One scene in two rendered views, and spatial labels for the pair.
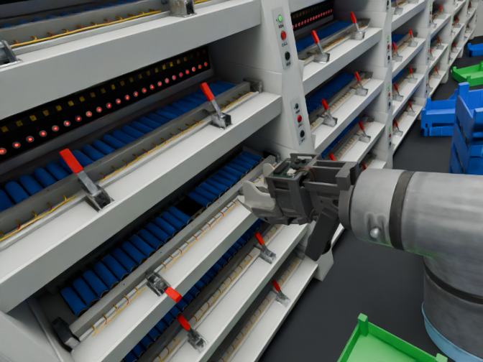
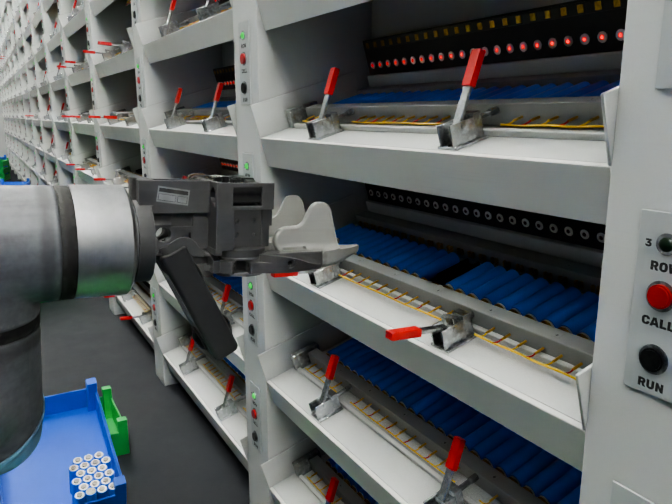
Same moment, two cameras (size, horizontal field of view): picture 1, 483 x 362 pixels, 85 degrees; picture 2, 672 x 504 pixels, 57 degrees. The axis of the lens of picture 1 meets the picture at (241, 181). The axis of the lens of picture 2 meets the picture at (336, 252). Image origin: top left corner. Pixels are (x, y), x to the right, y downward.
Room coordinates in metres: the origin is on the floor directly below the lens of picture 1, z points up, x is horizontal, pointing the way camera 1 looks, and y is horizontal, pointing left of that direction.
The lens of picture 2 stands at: (0.50, -0.60, 0.72)
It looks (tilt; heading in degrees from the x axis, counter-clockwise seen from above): 13 degrees down; 99
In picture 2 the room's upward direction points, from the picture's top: straight up
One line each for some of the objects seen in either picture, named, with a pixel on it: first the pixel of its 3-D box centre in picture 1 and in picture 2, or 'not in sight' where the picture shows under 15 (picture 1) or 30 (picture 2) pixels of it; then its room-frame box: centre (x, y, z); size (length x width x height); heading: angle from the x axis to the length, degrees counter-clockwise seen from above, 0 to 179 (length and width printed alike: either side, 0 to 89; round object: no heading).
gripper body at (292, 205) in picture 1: (316, 192); (200, 228); (0.30, -0.10, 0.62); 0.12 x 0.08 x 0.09; 39
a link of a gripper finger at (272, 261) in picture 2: not in sight; (273, 259); (0.36, -0.08, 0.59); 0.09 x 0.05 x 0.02; 31
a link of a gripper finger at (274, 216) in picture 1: (277, 210); not in sight; (0.33, -0.04, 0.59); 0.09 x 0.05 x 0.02; 47
